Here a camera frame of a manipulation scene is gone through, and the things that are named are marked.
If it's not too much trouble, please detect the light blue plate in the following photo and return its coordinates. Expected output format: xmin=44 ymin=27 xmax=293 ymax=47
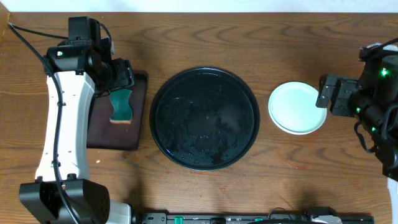
xmin=268 ymin=82 xmax=327 ymax=135

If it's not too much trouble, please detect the dark brown square tray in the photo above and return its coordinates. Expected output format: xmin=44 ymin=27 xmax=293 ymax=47
xmin=86 ymin=70 xmax=147 ymax=151

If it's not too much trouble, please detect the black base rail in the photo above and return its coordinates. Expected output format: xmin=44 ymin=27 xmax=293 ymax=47
xmin=131 ymin=207 xmax=375 ymax=224

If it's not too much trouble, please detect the green sponge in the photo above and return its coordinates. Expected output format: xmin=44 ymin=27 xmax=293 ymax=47
xmin=109 ymin=89 xmax=133 ymax=124

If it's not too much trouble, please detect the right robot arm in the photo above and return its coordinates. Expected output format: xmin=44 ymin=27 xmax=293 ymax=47
xmin=315 ymin=39 xmax=397 ymax=223

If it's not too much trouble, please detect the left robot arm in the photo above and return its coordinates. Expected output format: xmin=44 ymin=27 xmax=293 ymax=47
xmin=19 ymin=44 xmax=135 ymax=223

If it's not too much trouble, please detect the round black tray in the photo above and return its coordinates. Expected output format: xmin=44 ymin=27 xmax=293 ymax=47
xmin=149 ymin=67 xmax=260 ymax=171

